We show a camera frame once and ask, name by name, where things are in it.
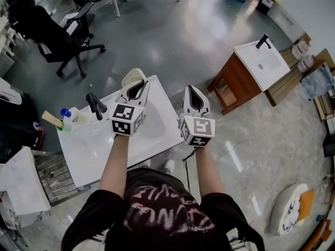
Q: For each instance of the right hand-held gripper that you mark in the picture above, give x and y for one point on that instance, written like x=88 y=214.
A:
x=199 y=128

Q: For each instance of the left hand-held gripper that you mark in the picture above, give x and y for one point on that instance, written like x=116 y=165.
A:
x=123 y=119

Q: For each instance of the beige sponge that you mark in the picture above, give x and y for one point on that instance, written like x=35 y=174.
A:
x=133 y=74

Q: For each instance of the person's left forearm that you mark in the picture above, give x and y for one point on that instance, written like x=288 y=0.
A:
x=115 y=163

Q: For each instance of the person's right forearm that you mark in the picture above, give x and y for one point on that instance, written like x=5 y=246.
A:
x=208 y=169

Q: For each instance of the black round faucet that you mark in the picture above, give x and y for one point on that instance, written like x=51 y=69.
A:
x=94 y=106

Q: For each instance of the person's white shoe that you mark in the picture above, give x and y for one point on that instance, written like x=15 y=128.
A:
x=169 y=166

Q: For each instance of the white rectangular sink basin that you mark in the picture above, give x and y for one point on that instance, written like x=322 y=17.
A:
x=91 y=150

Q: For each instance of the clear spray bottle blue top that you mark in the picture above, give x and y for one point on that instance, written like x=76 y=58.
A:
x=65 y=112

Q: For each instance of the wooden slatted board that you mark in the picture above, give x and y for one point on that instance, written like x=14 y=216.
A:
x=285 y=88

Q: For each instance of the white square washbasin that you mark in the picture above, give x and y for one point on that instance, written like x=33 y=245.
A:
x=274 y=59

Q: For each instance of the black angular faucet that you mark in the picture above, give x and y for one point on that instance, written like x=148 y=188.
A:
x=262 y=41

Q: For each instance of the black office chair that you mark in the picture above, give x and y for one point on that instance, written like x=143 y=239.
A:
x=52 y=38

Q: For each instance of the stainless steel rack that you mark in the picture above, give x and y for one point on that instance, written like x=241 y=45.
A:
x=52 y=176

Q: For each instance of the black t-shirt pink print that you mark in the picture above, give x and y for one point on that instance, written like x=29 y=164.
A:
x=162 y=218

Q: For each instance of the white plastic jug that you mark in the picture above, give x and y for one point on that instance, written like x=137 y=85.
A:
x=306 y=63
x=301 y=48

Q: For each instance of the black bag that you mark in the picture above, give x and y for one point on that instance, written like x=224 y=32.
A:
x=15 y=124

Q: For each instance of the long white cabinet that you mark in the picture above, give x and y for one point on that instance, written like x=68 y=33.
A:
x=285 y=20

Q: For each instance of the black bin yellow lid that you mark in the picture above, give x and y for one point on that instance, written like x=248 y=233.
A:
x=265 y=2

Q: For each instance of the white curved plastic part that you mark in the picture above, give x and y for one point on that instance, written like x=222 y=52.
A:
x=9 y=91

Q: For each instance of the bluish wrapped panel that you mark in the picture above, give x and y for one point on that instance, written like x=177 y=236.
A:
x=319 y=84

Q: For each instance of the low wooden shelf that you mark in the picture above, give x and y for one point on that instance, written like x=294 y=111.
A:
x=323 y=106

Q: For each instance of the white oval ceramic basin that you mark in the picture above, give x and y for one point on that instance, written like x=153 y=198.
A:
x=281 y=208

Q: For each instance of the brown cardboard box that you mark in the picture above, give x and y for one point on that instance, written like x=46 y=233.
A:
x=325 y=55

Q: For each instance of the black monitor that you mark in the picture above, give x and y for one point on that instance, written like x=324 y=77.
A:
x=330 y=145

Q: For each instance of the white marble-top cabinet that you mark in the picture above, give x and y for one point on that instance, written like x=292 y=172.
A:
x=21 y=182

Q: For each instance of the orange paper envelope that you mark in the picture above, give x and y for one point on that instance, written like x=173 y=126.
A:
x=306 y=203

